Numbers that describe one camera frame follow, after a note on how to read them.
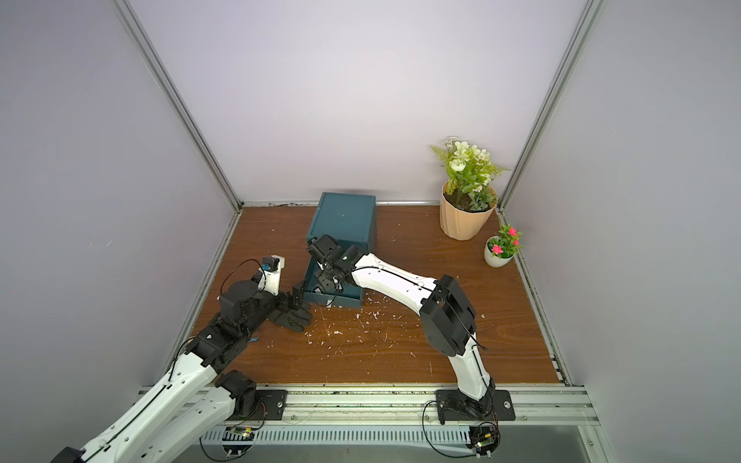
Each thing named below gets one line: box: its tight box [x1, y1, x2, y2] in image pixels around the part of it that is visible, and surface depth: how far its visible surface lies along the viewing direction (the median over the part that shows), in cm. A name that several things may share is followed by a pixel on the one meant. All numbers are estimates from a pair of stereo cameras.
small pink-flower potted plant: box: [484, 223, 524, 269], surface depth 94 cm
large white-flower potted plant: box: [431, 136, 512, 241], surface depth 97 cm
